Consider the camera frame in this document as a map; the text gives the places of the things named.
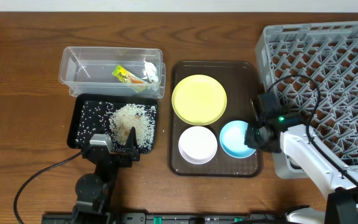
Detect blue bowl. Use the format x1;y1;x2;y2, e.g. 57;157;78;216
219;120;256;159

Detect food scraps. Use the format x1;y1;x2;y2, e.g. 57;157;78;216
74;101;157;154

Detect white bowl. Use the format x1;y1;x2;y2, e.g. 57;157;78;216
178;126;218;165

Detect yellow plate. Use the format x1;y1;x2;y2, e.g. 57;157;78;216
172;75;227;126

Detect green snack wrapper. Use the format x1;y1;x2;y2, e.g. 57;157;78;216
112;65;146;84

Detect white tissue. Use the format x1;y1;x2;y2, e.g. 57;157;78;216
144;62;159;83

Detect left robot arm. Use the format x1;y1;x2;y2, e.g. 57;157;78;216
71;128;140;224

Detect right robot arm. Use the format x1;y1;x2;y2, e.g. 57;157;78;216
244;114;358;223

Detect grey dishwasher rack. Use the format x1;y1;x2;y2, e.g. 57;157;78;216
255;21;358;171

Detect black plastic bin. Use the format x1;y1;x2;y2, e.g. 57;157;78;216
67;94;158;149

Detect brown plastic tray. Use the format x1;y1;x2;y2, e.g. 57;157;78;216
168;61;263;178

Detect clear plastic bin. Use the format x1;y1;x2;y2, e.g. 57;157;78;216
59;47;166;98

